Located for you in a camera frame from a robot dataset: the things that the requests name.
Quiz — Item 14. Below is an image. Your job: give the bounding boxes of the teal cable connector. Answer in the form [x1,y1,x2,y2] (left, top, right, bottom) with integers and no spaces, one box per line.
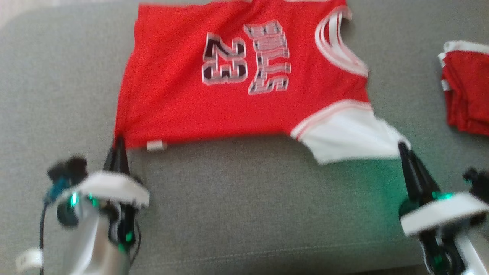
[45,176,71,204]

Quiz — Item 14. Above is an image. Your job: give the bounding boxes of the large grey sofa seat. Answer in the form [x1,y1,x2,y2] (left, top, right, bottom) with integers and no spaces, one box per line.
[0,0,489,275]

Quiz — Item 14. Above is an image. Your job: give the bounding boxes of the red jersey with white sleeves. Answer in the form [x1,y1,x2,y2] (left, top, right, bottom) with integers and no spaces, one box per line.
[114,0,411,165]

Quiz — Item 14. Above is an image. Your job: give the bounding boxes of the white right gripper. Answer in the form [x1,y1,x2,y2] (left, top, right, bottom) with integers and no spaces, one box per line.
[397,142,489,275]

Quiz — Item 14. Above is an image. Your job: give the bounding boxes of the white cable label tag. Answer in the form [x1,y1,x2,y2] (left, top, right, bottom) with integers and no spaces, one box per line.
[15,248,44,272]

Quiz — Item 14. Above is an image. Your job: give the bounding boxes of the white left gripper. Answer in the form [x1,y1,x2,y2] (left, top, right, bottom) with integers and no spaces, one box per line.
[71,137,150,253]

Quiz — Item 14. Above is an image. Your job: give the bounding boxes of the red shorts with white stripes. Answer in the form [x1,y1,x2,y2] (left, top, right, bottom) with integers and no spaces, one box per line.
[439,40,489,136]

